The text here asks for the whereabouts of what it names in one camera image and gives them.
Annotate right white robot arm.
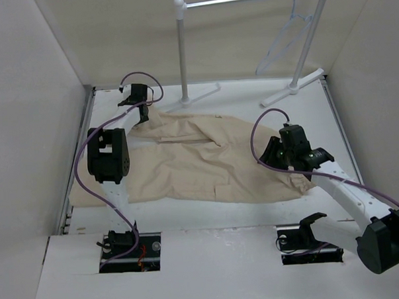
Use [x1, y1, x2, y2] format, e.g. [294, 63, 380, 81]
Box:
[256, 123, 399, 274]

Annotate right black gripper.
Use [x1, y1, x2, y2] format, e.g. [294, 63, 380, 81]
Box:
[257, 136, 295, 174]

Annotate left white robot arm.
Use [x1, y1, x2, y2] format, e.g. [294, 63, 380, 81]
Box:
[87, 83, 149, 258]

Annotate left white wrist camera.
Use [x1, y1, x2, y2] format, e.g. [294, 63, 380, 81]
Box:
[118, 84, 131, 99]

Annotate beige trousers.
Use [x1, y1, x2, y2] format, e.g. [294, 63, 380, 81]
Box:
[66, 101, 318, 213]

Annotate light blue wire hanger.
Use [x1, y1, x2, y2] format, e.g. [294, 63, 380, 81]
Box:
[255, 0, 314, 75]

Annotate white clothes rack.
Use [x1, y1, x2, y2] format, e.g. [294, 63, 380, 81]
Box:
[171, 0, 327, 112]

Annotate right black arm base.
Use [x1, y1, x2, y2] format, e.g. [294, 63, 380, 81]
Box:
[275, 228, 344, 266]

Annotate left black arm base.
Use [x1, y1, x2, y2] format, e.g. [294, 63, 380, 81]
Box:
[97, 231, 161, 274]

